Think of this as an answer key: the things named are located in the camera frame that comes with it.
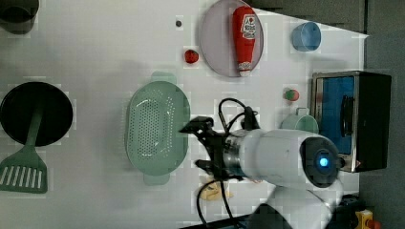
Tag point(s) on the grey round plate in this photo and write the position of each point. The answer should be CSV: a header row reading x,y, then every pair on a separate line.
x,y
216,38

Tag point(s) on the yellow red emergency button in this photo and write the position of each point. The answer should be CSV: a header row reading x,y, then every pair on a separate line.
x,y
366,220

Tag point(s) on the mint green mug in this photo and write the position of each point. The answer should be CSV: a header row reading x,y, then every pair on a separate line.
x,y
301,120

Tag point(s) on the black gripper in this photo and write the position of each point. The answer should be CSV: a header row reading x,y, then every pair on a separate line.
x,y
213,143

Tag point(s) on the green slotted spatula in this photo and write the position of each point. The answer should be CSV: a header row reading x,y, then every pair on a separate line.
x,y
25,171

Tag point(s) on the black silver toaster oven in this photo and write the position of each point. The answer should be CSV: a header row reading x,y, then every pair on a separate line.
x,y
352,109

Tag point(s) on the red plush ketchup bottle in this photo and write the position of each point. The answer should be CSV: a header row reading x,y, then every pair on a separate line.
x,y
244,37

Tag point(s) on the dark grey cup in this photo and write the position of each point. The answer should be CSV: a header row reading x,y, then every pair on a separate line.
x,y
18,16

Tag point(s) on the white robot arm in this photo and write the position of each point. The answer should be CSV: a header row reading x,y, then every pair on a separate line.
x,y
303,167

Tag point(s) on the green plastic strainer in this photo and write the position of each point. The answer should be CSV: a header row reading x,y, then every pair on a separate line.
x,y
153,141

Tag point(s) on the black round pan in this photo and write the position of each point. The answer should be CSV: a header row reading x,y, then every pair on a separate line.
x,y
19,104

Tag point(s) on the red green plush strawberry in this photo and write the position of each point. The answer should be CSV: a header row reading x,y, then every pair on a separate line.
x,y
291,95

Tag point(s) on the blue plastic cup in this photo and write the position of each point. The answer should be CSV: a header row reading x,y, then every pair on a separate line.
x,y
306,37

